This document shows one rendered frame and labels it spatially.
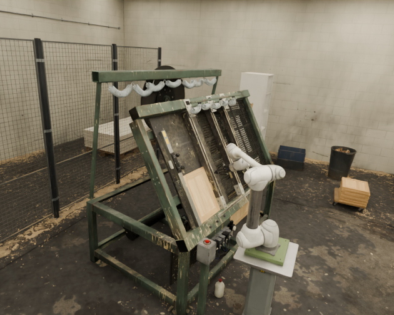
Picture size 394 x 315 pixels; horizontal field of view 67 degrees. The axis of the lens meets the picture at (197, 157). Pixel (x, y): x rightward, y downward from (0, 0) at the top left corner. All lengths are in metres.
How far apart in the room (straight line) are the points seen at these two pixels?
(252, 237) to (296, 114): 5.64
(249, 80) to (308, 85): 1.78
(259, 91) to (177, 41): 3.22
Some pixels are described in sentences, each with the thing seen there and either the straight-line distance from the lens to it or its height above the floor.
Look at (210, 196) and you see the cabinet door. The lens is 3.07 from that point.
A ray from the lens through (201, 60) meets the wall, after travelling 8.50.
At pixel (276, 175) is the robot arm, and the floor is 1.57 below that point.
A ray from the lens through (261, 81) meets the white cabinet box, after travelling 6.56.
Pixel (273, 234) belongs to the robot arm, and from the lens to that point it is 2.73.
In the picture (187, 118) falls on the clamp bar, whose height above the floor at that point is 1.77.
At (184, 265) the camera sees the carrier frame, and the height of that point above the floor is 0.64.
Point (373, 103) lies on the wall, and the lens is 7.88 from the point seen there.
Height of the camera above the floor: 2.43
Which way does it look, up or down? 20 degrees down
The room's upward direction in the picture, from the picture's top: 4 degrees clockwise
